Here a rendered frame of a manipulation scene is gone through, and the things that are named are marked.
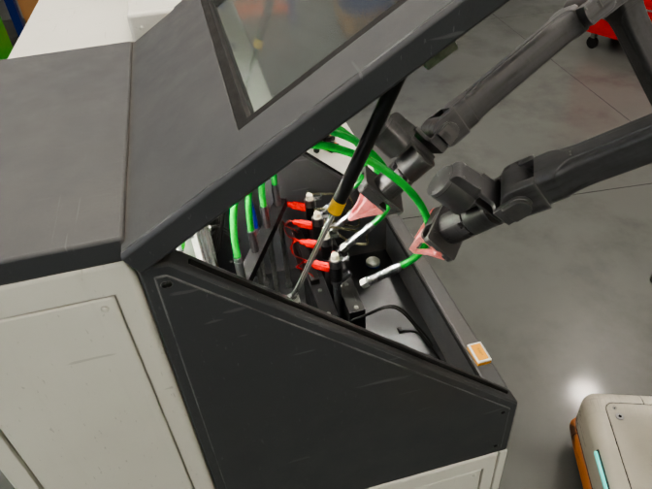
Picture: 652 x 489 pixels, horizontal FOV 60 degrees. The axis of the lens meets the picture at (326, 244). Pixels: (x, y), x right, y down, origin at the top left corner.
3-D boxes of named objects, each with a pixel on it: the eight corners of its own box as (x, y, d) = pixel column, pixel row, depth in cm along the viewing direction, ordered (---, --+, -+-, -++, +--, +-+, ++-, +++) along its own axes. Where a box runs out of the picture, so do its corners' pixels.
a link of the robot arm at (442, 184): (537, 211, 83) (537, 173, 89) (481, 168, 80) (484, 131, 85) (477, 246, 92) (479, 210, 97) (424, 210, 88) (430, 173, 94)
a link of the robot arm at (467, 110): (622, 7, 105) (583, 19, 116) (607, -20, 104) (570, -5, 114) (449, 153, 102) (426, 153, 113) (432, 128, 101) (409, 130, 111)
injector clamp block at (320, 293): (367, 353, 134) (365, 309, 125) (326, 364, 133) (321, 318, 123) (330, 265, 160) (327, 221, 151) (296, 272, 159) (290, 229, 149)
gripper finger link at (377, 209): (332, 196, 116) (364, 166, 111) (357, 215, 119) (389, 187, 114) (331, 214, 111) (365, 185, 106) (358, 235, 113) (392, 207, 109)
